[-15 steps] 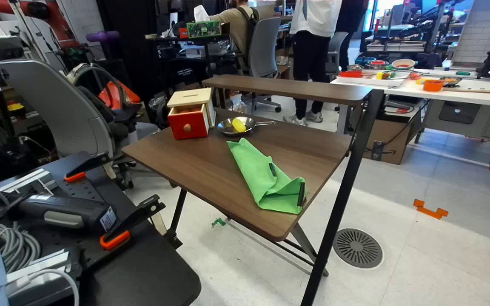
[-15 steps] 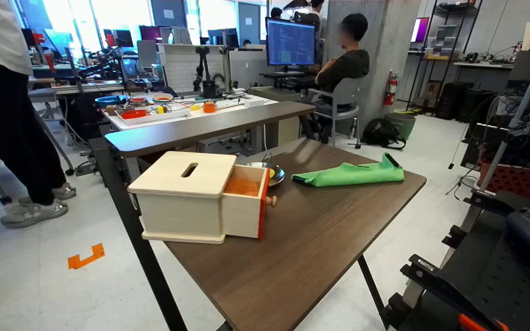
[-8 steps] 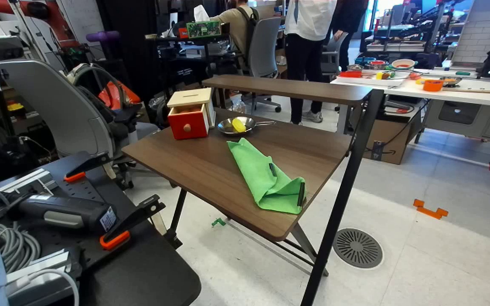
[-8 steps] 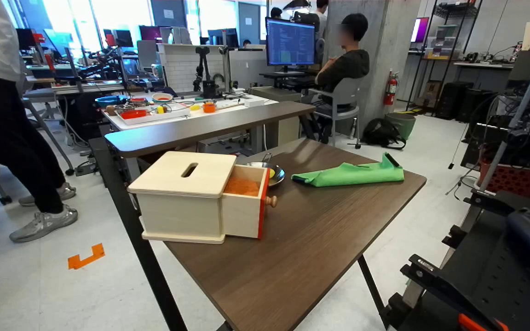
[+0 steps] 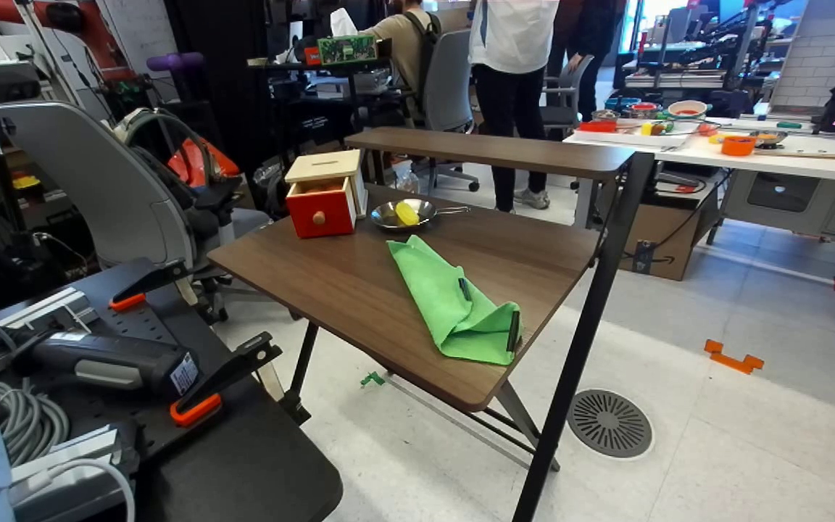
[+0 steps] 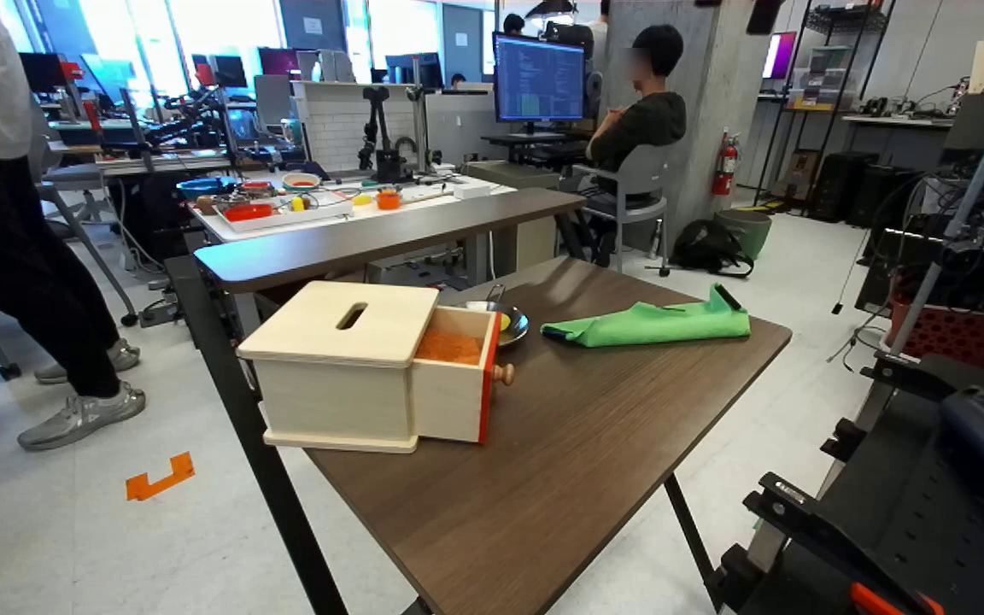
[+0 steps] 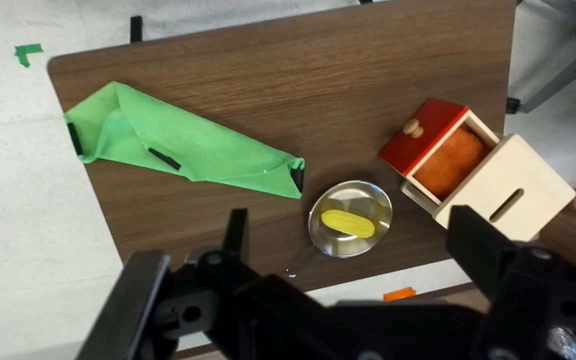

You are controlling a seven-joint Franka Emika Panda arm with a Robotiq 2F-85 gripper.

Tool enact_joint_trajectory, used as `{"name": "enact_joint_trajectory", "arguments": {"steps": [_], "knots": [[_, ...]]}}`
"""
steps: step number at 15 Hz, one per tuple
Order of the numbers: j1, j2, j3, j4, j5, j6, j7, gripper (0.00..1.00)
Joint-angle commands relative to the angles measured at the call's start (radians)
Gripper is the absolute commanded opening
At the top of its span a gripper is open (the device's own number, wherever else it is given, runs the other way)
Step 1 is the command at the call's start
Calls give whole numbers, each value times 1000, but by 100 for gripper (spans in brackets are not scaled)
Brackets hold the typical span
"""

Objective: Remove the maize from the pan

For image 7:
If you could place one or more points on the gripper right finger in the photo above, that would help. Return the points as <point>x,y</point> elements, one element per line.
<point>523,280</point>

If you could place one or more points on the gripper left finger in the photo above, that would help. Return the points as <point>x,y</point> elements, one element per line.
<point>143,300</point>

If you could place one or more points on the small silver pan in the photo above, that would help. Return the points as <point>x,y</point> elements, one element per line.
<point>363,200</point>

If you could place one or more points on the yellow toy maize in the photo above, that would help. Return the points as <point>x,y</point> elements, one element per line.
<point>348,223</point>

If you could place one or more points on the wooden box with drawer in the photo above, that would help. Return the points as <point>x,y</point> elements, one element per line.
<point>523,180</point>

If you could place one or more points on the orange tape piece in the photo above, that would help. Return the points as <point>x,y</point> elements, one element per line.
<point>399,294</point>

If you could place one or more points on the orange plush toy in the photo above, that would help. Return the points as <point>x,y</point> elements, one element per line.
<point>450,162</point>

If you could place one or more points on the green cloth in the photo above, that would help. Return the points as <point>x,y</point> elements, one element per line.
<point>193,145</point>

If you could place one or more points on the red-fronted wooden drawer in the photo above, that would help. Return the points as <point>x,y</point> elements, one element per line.
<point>425,132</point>

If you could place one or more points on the wooden drawer knob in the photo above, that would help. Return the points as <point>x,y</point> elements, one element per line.
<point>413,129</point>

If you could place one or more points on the office chair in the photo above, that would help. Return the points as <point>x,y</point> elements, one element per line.
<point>558,80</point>

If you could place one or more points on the green tape mark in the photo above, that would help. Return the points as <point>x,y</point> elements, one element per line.
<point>24,52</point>

